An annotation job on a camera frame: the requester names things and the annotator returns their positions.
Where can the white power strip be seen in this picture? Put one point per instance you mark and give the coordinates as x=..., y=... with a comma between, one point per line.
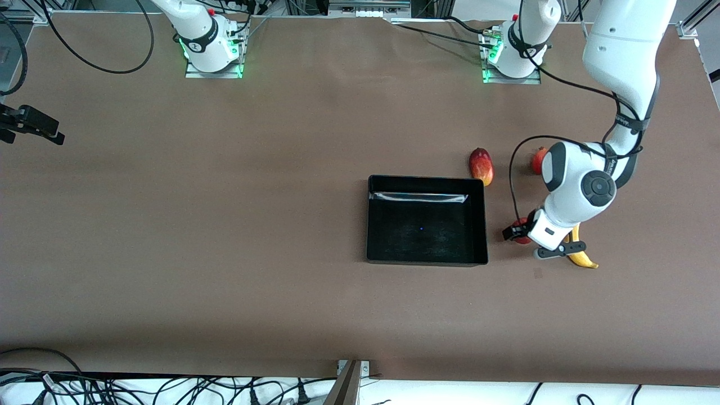
x=368, y=8

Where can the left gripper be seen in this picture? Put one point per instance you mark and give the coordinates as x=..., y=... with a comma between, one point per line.
x=518, y=230

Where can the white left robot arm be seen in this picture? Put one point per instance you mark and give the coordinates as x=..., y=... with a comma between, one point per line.
x=619, y=56

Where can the aluminium frame profile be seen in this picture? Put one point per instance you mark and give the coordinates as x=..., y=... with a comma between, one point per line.
x=694, y=22
x=25, y=14

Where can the yellow banana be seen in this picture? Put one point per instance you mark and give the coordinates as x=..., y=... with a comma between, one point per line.
x=582, y=259

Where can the red apple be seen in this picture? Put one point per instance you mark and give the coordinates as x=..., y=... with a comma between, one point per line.
x=522, y=239

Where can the brown table cover sheet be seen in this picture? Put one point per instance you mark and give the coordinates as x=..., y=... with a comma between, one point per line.
x=281, y=309

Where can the red yellow mango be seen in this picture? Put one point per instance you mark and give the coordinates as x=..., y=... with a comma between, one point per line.
x=481, y=166

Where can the metal camera stand pole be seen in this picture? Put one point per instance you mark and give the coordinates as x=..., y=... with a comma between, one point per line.
x=346, y=388

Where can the red pomegranate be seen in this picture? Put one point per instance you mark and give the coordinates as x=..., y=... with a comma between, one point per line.
x=538, y=162

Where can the black plastic box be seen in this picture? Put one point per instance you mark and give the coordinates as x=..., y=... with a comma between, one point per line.
x=427, y=225

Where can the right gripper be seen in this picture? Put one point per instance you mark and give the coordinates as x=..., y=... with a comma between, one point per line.
x=27, y=120

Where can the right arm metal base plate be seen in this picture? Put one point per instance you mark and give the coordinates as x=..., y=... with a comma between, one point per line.
x=194, y=73

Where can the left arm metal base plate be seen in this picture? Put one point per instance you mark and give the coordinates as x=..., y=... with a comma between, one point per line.
x=534, y=80

